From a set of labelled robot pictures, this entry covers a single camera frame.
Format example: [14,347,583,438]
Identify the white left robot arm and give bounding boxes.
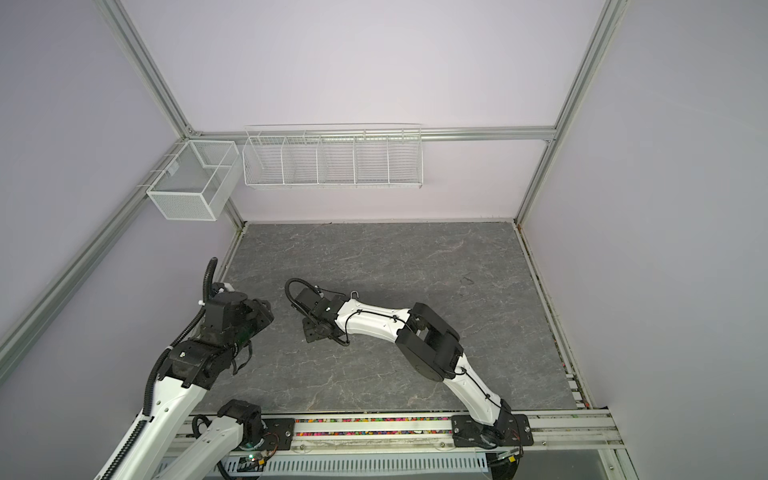
[97,283,274,479]

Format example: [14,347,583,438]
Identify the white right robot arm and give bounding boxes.
[284,278,534,452]

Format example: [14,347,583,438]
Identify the small white mesh basket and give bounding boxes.
[147,140,242,221]

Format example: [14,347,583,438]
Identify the aluminium horizontal back bar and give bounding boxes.
[189,124,557,142]

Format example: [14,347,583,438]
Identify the aluminium left side bar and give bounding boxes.
[1,138,185,383]

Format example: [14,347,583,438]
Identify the black corrugated cable left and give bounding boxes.
[202,257,220,304]

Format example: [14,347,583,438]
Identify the black corrugated cable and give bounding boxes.
[202,257,220,304]
[284,277,319,313]

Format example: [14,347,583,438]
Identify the black corrugated cable right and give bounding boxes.
[284,277,319,313]

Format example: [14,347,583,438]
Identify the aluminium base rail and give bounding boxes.
[113,409,625,480]

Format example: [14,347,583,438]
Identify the long white wire basket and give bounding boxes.
[242,123,424,188]

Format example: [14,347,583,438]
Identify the aluminium frame corner post left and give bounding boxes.
[92,0,247,229]

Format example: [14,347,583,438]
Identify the aluminium frame corner post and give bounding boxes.
[515,0,628,225]
[92,0,247,229]

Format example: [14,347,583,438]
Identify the aluminium frame corner post right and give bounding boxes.
[515,0,628,225]

